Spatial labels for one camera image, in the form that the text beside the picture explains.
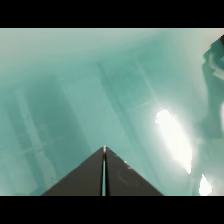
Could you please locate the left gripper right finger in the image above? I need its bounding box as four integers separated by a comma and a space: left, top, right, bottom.
104, 146, 164, 197

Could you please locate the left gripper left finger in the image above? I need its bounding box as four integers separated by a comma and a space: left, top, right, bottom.
42, 146, 105, 197

